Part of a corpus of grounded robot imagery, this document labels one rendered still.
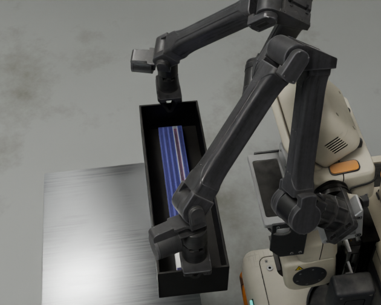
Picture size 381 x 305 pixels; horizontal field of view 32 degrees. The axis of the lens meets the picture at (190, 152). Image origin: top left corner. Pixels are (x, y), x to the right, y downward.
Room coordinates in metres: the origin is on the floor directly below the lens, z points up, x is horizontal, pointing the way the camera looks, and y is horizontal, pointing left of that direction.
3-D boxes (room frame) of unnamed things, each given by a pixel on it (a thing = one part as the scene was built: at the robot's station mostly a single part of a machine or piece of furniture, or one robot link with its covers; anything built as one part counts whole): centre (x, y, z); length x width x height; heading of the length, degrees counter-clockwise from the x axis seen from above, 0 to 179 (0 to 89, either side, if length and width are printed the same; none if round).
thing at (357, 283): (1.12, -0.39, 0.68); 0.28 x 0.27 x 0.25; 6
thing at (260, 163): (1.16, -0.26, 0.99); 0.28 x 0.16 x 0.22; 6
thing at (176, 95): (1.41, 0.06, 1.21); 0.10 x 0.07 x 0.07; 6
